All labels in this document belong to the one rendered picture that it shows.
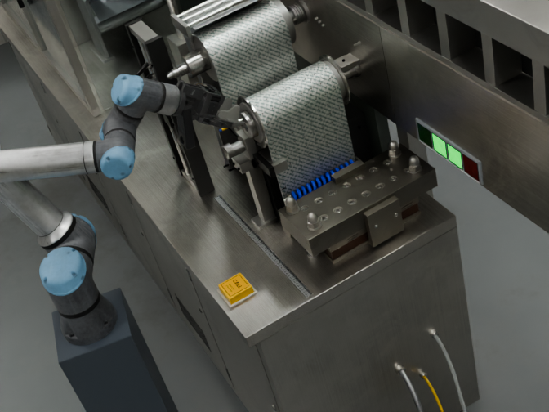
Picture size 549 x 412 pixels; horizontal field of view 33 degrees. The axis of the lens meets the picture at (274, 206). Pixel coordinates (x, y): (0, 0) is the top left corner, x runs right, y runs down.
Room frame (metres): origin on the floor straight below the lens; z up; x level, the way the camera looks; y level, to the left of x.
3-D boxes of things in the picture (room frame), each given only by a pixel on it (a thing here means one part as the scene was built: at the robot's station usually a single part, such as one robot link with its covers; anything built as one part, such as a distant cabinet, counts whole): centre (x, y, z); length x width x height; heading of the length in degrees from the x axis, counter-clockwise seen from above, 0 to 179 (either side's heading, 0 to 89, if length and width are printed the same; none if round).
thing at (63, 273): (1.85, 0.56, 1.07); 0.13 x 0.12 x 0.14; 174
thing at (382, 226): (1.83, -0.27, 0.97); 0.10 x 0.03 x 0.11; 109
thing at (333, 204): (1.91, -0.22, 1.00); 0.40 x 0.16 x 0.06; 109
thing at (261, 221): (2.05, 0.04, 1.05); 0.06 x 0.05 x 0.31; 109
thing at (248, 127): (2.03, 0.01, 1.25); 0.07 x 0.02 x 0.07; 19
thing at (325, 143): (2.01, -0.14, 1.11); 0.23 x 0.01 x 0.18; 109
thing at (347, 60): (2.13, -0.29, 1.28); 0.06 x 0.05 x 0.02; 109
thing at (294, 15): (2.36, -0.20, 1.34); 0.07 x 0.07 x 0.07; 19
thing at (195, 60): (2.26, 0.09, 1.34); 0.06 x 0.06 x 0.06; 19
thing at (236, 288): (1.80, 0.16, 0.91); 0.07 x 0.07 x 0.02; 19
